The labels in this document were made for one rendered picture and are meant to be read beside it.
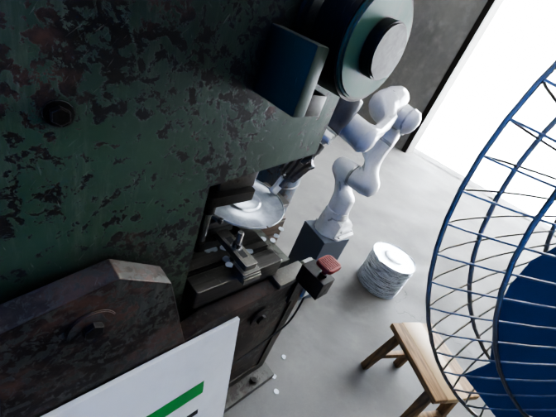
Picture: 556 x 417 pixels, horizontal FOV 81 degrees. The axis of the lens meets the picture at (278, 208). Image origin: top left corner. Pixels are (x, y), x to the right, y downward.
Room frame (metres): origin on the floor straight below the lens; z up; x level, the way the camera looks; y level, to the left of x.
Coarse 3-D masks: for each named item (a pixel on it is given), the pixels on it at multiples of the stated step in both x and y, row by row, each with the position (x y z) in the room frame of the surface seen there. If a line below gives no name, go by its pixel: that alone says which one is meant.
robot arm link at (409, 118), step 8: (408, 104) 1.47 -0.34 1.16; (400, 112) 1.43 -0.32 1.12; (408, 112) 1.43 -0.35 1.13; (416, 112) 1.43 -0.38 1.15; (400, 120) 1.42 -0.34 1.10; (408, 120) 1.41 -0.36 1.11; (416, 120) 1.41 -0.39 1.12; (392, 128) 1.47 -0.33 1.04; (400, 128) 1.43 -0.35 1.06; (408, 128) 1.41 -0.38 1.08; (384, 136) 1.48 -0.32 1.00; (392, 136) 1.48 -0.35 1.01; (392, 144) 1.48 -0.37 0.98
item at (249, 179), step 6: (252, 174) 0.80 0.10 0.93; (234, 180) 0.75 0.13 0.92; (240, 180) 0.77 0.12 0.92; (246, 180) 0.79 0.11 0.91; (252, 180) 0.81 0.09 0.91; (216, 186) 0.72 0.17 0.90; (222, 186) 0.72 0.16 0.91; (228, 186) 0.74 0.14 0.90; (234, 186) 0.76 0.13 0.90; (240, 186) 0.77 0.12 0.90; (246, 186) 0.79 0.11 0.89
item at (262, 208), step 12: (264, 192) 0.99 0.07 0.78; (240, 204) 0.85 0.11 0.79; (252, 204) 0.88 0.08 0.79; (264, 204) 0.92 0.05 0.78; (276, 204) 0.95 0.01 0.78; (228, 216) 0.78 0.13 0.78; (240, 216) 0.80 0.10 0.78; (252, 216) 0.83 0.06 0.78; (264, 216) 0.85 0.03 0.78; (276, 216) 0.88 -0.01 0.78; (252, 228) 0.77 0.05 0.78
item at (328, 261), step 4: (324, 256) 0.80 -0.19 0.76; (328, 256) 0.81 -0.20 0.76; (332, 256) 0.82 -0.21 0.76; (320, 260) 0.78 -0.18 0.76; (324, 260) 0.79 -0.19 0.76; (328, 260) 0.79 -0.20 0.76; (332, 260) 0.80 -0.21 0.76; (336, 260) 0.81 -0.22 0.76; (320, 264) 0.76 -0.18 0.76; (324, 264) 0.77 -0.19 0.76; (328, 264) 0.77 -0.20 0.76; (332, 264) 0.78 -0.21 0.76; (336, 264) 0.79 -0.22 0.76; (340, 264) 0.80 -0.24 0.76; (320, 268) 0.76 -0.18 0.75; (324, 268) 0.75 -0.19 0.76; (328, 268) 0.76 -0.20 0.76; (332, 268) 0.76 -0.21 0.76; (336, 268) 0.77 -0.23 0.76; (340, 268) 0.78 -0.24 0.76; (324, 272) 0.75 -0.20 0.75; (328, 272) 0.75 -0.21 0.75; (332, 272) 0.75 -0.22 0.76
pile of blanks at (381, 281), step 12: (372, 252) 1.77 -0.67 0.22; (372, 264) 1.73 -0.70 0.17; (360, 276) 1.74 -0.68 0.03; (372, 276) 1.69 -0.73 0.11; (384, 276) 1.65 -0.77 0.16; (396, 276) 1.65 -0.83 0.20; (408, 276) 1.70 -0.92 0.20; (372, 288) 1.66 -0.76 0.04; (384, 288) 1.65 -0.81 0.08; (396, 288) 1.66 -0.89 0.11
